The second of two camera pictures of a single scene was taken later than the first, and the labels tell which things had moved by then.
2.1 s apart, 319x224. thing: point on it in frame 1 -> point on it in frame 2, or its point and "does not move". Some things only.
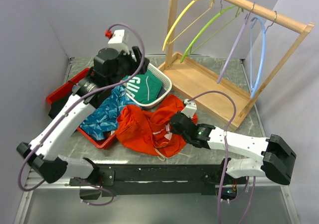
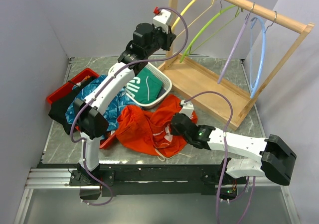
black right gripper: (173, 130) does not move
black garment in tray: (58, 106) does not move
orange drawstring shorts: (149, 131) does not move
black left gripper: (134, 63) -> (169, 38)
